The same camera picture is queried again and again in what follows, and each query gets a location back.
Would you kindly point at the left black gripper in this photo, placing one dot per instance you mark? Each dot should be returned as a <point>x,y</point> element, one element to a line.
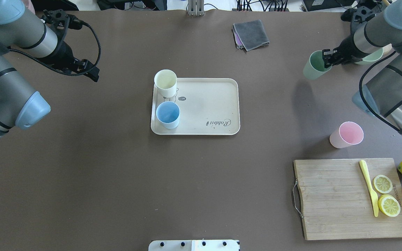
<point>62,54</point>

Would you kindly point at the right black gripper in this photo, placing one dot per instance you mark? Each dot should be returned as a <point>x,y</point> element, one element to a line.
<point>347,50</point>

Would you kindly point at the green plastic cup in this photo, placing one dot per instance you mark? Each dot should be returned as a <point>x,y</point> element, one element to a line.
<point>315,66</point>

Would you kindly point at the pink plastic cup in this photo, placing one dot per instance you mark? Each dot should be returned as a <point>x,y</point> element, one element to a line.
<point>348,134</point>

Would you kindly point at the cream plastic cup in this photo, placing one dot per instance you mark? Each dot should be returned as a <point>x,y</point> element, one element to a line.
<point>166,83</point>

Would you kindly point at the blue plastic cup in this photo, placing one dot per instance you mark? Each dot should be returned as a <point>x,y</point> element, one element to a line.
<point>168,114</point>

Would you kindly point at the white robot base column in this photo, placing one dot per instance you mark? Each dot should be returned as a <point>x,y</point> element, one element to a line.
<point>195,245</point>

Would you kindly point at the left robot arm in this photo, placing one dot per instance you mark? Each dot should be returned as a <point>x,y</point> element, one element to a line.
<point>43,41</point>

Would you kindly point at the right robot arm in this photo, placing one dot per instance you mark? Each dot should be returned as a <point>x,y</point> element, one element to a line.
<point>382,95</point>

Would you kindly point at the cream serving tray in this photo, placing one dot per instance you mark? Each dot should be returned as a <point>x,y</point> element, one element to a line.
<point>208,106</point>

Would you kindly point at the green plastic bowl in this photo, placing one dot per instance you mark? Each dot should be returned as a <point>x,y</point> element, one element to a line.
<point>371,58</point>

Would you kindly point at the pink bowl with ice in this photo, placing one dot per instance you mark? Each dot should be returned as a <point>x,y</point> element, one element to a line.
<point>29,5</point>

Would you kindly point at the grey folded cloth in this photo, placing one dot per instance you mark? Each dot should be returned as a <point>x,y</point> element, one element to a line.
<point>250,35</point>

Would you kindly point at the yellow plastic knife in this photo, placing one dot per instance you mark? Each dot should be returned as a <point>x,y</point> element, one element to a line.
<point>373,195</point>

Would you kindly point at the lemon half slice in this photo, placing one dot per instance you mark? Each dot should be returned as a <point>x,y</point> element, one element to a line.
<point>389,205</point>
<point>382,184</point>

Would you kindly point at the wooden cutting board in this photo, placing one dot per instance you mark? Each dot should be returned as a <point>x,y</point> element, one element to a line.
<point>335,202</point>

